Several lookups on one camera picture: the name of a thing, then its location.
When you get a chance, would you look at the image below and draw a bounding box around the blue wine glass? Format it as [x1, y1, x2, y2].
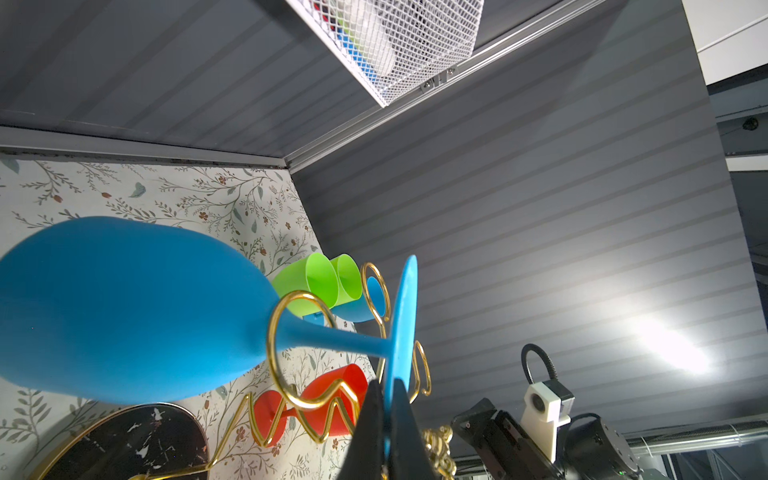
[0, 215, 420, 460]
[303, 277, 386, 326]

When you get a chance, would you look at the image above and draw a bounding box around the white marker in basket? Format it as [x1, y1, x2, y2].
[336, 1, 396, 77]

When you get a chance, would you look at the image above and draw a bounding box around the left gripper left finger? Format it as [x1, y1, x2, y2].
[337, 379, 385, 480]

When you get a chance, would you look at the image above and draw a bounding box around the white mesh wall basket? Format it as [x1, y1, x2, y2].
[287, 0, 484, 108]

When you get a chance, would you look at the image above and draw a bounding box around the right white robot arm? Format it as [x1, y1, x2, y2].
[451, 394, 665, 479]

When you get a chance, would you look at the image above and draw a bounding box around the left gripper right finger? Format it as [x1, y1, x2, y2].
[391, 394, 436, 480]

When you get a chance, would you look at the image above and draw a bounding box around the red wine glass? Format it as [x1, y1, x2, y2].
[249, 364, 368, 447]

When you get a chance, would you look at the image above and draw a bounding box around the floral table mat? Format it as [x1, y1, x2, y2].
[1, 158, 349, 479]

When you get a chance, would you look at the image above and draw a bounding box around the green wine glass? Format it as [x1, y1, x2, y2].
[330, 254, 363, 306]
[271, 252, 339, 307]

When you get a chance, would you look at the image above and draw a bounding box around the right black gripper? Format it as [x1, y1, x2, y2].
[451, 398, 564, 479]

